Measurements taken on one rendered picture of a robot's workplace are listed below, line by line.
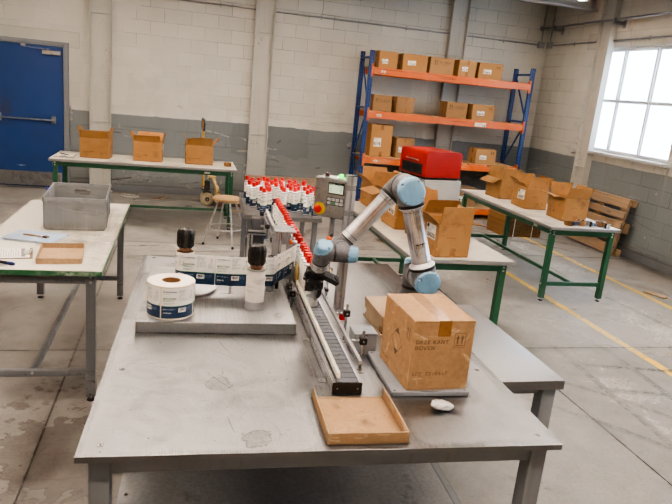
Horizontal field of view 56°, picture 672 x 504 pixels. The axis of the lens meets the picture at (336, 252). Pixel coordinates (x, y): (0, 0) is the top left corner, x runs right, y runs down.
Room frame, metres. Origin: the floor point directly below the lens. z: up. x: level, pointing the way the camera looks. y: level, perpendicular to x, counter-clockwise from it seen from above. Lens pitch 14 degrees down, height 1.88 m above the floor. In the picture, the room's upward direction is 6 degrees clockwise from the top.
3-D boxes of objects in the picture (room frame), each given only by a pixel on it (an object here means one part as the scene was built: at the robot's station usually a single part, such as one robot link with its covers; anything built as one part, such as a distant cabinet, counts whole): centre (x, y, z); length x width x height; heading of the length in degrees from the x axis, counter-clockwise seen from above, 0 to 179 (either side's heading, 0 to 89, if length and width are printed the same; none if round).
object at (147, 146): (8.00, 2.50, 0.96); 0.43 x 0.42 x 0.37; 102
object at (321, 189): (2.99, 0.03, 1.38); 0.17 x 0.10 x 0.19; 68
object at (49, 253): (3.48, 1.58, 0.82); 0.34 x 0.24 x 0.03; 20
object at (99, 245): (4.09, 1.86, 0.40); 1.90 x 0.75 x 0.80; 15
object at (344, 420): (1.89, -0.13, 0.85); 0.30 x 0.26 x 0.04; 13
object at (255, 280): (2.73, 0.35, 1.03); 0.09 x 0.09 x 0.30
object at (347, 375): (2.86, 0.09, 0.86); 1.65 x 0.08 x 0.04; 13
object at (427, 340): (2.27, -0.37, 0.99); 0.30 x 0.24 x 0.27; 16
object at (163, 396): (2.72, 0.16, 0.82); 2.10 x 1.50 x 0.02; 13
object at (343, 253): (2.67, -0.04, 1.19); 0.11 x 0.11 x 0.08; 11
